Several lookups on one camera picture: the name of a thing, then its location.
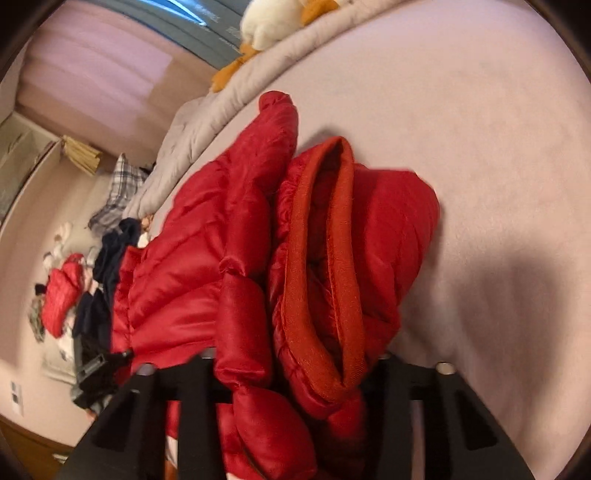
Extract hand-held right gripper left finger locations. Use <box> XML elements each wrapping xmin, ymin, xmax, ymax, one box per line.
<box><xmin>58</xmin><ymin>351</ymin><xmax>232</xmax><ymax>480</ymax></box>

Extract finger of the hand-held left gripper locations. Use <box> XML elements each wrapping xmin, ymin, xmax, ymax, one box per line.
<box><xmin>88</xmin><ymin>351</ymin><xmax>134</xmax><ymax>379</ymax></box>

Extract red quilted down jacket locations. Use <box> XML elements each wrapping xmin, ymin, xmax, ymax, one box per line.
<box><xmin>110</xmin><ymin>91</ymin><xmax>440</xmax><ymax>480</ymax></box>

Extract grey duvet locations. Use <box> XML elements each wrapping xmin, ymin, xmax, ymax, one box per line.
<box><xmin>122</xmin><ymin>0</ymin><xmax>407</xmax><ymax>220</ymax></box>

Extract dark navy garment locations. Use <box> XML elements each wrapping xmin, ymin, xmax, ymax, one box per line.
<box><xmin>73</xmin><ymin>218</ymin><xmax>142</xmax><ymax>352</ymax></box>

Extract plaid cloth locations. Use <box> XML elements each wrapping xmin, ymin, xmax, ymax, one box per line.
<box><xmin>88</xmin><ymin>153</ymin><xmax>151</xmax><ymax>234</ymax></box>

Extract wooden furniture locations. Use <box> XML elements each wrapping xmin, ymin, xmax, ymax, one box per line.
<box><xmin>0</xmin><ymin>415</ymin><xmax>75</xmax><ymax>480</ymax></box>

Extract white socks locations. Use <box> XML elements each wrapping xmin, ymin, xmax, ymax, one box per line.
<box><xmin>42</xmin><ymin>222</ymin><xmax>75</xmax><ymax>271</ymax></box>

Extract light cabinet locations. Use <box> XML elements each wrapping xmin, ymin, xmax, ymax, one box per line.
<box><xmin>0</xmin><ymin>113</ymin><xmax>63</xmax><ymax>224</ymax></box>

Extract bed with grey sheet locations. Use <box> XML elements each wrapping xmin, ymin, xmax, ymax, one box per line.
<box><xmin>152</xmin><ymin>0</ymin><xmax>591</xmax><ymax>480</ymax></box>

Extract tan paper bag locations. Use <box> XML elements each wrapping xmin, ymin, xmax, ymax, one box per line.
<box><xmin>61</xmin><ymin>135</ymin><xmax>103</xmax><ymax>175</ymax></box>

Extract small red quilted jacket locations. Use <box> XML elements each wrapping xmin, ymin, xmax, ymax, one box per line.
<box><xmin>41</xmin><ymin>254</ymin><xmax>86</xmax><ymax>339</ymax></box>

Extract white and orange plush toy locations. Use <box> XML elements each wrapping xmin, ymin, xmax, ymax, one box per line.
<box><xmin>210</xmin><ymin>0</ymin><xmax>354</xmax><ymax>92</ymax></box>

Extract pink curtain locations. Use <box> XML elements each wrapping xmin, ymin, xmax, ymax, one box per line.
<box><xmin>16</xmin><ymin>11</ymin><xmax>218</xmax><ymax>160</ymax></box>

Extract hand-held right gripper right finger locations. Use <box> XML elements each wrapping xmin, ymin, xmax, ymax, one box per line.
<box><xmin>365</xmin><ymin>353</ymin><xmax>536</xmax><ymax>480</ymax></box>

